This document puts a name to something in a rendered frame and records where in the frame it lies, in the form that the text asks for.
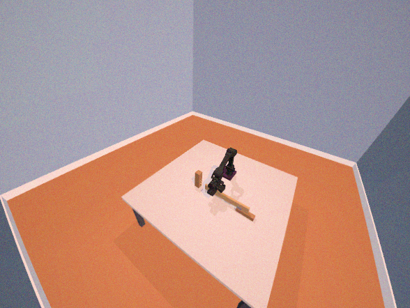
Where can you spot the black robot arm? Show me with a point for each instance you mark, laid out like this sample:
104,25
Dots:
218,172

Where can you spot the long wooden rail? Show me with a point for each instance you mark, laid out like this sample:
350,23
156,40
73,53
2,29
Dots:
230,200

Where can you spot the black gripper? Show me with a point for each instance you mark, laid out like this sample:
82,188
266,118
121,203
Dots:
212,192

